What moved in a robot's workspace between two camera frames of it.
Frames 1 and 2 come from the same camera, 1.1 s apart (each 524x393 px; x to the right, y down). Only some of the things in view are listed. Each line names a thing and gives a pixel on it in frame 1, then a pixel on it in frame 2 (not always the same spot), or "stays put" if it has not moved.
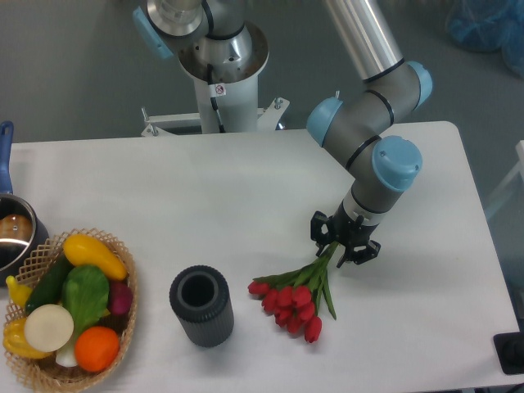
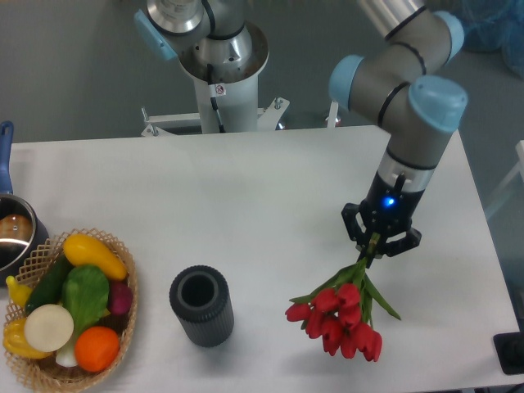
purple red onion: (120, 297) stays put
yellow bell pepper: (14, 339) stays put
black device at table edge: (509, 348) stays put
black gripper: (350, 232) -> (388, 211)
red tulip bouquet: (294, 296) -> (341, 311)
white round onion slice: (49, 327) stays put
